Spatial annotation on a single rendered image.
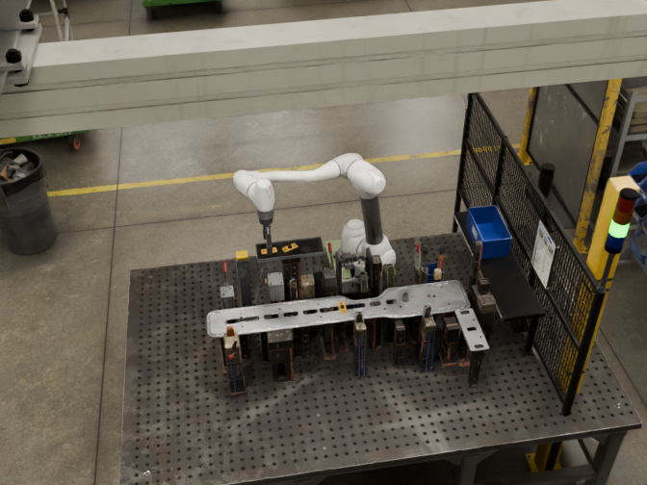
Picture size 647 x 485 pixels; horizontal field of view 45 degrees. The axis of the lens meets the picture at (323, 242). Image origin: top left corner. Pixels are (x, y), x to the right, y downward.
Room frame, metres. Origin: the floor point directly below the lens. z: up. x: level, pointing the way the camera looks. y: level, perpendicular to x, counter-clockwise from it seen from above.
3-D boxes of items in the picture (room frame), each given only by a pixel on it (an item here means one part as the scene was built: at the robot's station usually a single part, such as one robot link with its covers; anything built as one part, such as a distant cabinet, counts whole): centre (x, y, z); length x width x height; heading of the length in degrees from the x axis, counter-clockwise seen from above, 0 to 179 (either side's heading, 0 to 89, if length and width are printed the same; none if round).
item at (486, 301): (2.90, -0.84, 0.88); 0.08 x 0.08 x 0.36; 8
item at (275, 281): (3.04, 0.26, 0.90); 0.13 x 0.10 x 0.41; 8
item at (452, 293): (2.91, -0.07, 1.00); 1.38 x 0.22 x 0.02; 98
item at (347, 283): (3.14, -0.16, 0.94); 0.18 x 0.13 x 0.49; 98
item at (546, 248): (2.97, -1.11, 1.30); 0.23 x 0.02 x 0.31; 8
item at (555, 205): (3.19, -1.16, 1.46); 0.36 x 0.15 x 0.18; 8
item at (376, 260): (3.17, -0.28, 0.91); 0.07 x 0.05 x 0.42; 8
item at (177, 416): (2.98, -0.18, 0.68); 2.56 x 1.61 x 0.04; 98
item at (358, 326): (2.76, -0.18, 0.87); 0.12 x 0.09 x 0.35; 8
